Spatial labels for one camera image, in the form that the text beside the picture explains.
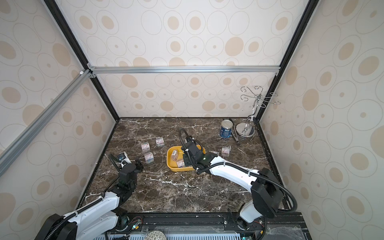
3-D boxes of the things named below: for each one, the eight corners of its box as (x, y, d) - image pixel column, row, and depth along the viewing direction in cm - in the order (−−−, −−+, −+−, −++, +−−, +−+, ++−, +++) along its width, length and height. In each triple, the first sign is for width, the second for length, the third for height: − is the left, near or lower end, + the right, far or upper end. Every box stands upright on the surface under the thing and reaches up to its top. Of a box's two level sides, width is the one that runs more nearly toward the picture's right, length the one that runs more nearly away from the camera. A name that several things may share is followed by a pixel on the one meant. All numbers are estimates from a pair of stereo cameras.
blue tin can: (219, 138, 109) (221, 129, 101) (218, 129, 115) (220, 119, 107) (231, 138, 109) (234, 129, 101) (229, 129, 115) (232, 119, 107)
